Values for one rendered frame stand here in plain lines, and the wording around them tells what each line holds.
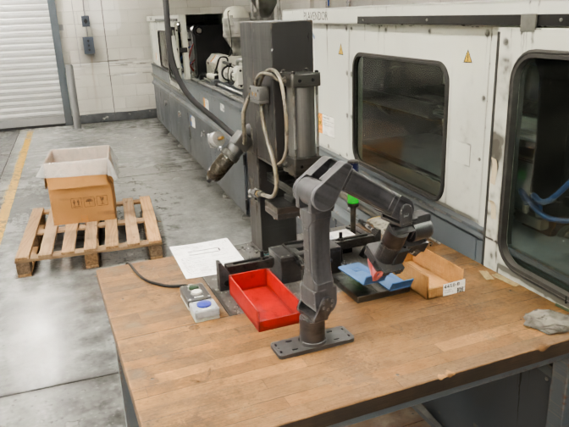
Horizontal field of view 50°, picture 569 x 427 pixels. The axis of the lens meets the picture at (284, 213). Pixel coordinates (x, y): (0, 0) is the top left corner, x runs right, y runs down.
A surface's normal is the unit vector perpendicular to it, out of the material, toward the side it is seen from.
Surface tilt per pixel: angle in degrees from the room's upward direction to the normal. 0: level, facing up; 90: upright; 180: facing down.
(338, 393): 0
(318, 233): 95
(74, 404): 0
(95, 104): 90
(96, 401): 0
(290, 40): 90
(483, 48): 90
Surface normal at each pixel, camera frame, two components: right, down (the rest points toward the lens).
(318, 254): 0.44, 0.27
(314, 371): -0.04, -0.95
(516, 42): -0.95, 0.14
